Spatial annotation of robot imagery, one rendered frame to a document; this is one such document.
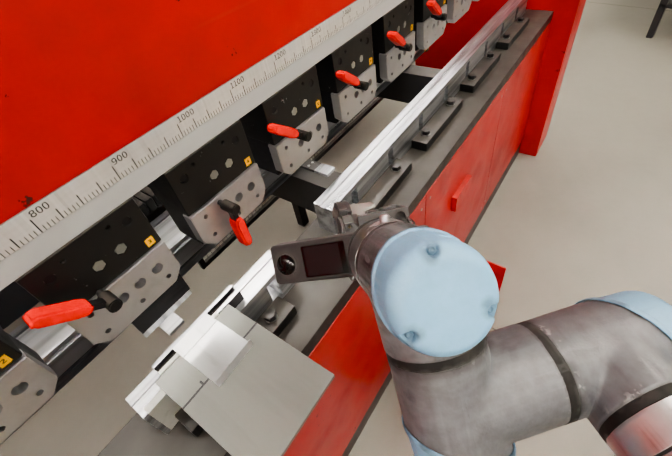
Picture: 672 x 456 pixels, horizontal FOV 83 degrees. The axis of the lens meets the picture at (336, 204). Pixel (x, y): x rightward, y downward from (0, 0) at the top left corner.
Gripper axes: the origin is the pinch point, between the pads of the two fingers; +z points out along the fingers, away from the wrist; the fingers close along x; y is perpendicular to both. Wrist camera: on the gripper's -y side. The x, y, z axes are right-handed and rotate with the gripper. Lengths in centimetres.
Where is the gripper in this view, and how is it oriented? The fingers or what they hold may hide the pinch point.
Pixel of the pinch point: (339, 233)
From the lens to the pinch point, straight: 57.8
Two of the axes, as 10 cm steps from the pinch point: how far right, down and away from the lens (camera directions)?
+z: -1.2, -0.5, 9.9
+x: -1.9, -9.8, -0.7
